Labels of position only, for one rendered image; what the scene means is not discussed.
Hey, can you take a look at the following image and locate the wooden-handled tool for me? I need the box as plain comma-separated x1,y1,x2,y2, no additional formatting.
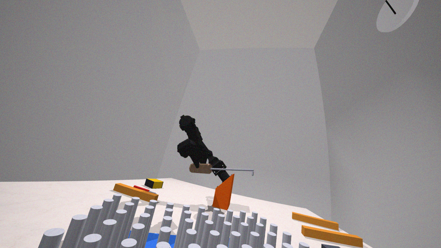
189,163,254,176

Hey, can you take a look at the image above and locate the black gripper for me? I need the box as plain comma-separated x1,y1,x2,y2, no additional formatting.
178,134,213,168

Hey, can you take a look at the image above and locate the yellow box with black end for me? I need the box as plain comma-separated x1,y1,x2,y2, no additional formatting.
144,179,163,189

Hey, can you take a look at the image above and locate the blue flat strip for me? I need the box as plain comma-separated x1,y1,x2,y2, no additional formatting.
145,233,176,248

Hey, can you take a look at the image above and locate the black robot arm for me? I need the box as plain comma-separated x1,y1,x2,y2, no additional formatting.
177,115,230,182

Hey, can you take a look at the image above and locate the orange flat bar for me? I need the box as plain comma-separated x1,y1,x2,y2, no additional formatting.
292,212,339,230
113,183,158,202
301,225,363,248

